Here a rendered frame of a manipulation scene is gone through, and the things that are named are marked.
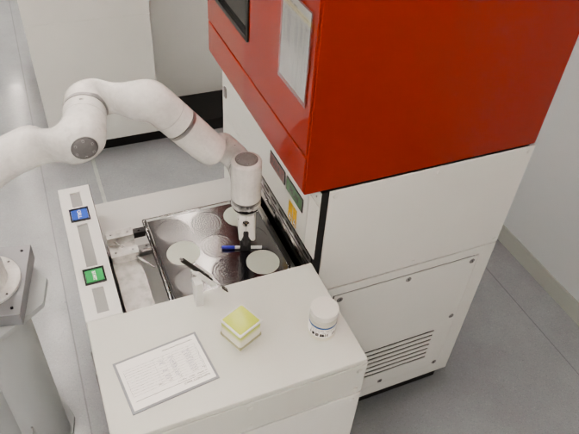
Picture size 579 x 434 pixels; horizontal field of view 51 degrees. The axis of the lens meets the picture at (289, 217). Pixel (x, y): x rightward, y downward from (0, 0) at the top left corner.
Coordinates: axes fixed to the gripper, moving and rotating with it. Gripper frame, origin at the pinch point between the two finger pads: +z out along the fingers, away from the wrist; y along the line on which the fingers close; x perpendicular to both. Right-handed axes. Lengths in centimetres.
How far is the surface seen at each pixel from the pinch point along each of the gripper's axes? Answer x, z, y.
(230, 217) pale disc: 4.4, 2.3, 14.1
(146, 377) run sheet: 24, -5, -49
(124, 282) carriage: 34.7, 4.2, -11.0
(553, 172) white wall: -144, 37, 81
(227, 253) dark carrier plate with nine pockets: 5.5, 2.4, -1.9
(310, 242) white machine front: -18.0, -9.9, -9.8
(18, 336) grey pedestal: 67, 23, -15
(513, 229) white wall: -141, 81, 89
